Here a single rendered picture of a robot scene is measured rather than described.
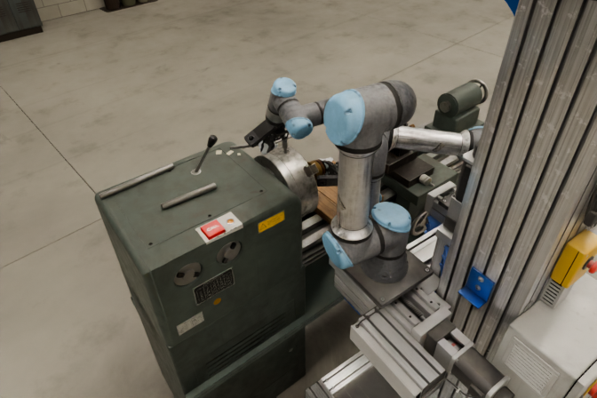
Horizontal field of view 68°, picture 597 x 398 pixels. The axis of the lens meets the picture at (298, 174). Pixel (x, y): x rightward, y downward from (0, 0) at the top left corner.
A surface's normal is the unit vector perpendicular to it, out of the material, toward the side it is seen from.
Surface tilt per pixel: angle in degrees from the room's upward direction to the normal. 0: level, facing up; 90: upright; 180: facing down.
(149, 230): 0
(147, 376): 0
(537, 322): 0
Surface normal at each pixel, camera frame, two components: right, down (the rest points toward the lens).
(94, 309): -0.01, -0.79
